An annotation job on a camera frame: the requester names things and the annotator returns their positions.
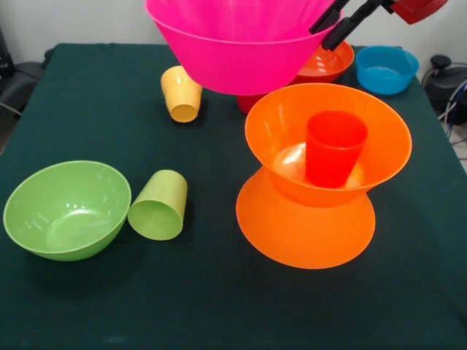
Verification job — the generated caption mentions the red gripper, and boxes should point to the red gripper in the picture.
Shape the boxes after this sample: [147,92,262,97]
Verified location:
[308,0,450,52]

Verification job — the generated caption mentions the pink plastic bowl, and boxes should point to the pink plastic bowl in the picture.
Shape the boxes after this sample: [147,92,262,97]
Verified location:
[144,0,344,96]

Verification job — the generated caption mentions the orange plastic bowl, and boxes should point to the orange plastic bowl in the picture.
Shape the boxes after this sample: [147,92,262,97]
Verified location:
[244,82,414,209]
[236,166,377,271]

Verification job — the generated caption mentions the magenta plastic cup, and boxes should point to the magenta plastic cup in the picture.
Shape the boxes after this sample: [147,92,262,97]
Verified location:
[236,93,269,116]

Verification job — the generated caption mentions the red plastic cup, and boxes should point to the red plastic cup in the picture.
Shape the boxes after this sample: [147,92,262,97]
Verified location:
[305,110,368,189]

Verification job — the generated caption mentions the yellow plastic cup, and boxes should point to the yellow plastic cup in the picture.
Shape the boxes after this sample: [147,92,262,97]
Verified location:
[160,65,204,123]

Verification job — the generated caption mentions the green plastic cup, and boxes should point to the green plastic cup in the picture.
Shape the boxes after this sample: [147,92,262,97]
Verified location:
[127,168,189,241]

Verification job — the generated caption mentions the green plastic bowl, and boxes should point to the green plastic bowl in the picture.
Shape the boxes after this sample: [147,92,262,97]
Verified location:
[2,160,133,262]

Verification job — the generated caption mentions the red-orange plastic bowl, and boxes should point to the red-orange plastic bowl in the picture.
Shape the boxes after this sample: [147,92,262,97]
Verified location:
[290,40,355,85]

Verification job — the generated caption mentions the blue plastic bowl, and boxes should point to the blue plastic bowl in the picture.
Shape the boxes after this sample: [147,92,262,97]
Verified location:
[355,44,420,96]

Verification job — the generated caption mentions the dark green table cloth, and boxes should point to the dark green table cloth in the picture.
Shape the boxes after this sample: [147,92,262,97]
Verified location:
[0,42,467,350]

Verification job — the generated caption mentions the black equipment box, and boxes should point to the black equipment box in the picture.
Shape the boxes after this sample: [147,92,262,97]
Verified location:
[0,25,16,77]

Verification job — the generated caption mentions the tangled floor cables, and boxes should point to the tangled floor cables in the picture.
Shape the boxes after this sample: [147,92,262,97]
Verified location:
[436,78,467,161]

